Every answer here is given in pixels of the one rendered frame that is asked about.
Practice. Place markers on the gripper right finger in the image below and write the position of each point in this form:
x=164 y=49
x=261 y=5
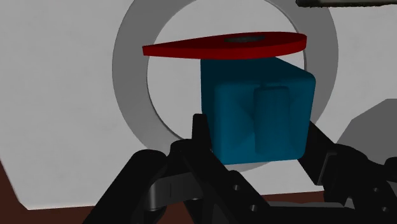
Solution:
x=347 y=173

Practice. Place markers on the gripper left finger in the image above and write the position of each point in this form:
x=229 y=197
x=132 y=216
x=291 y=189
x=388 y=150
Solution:
x=186 y=186

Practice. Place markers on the blue block with red lid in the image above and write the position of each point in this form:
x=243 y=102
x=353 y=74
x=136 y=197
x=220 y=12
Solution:
x=260 y=118

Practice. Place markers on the white plate with grey rim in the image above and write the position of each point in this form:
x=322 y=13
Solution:
x=130 y=93

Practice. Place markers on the white table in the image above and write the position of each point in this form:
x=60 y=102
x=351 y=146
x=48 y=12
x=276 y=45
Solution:
x=55 y=108

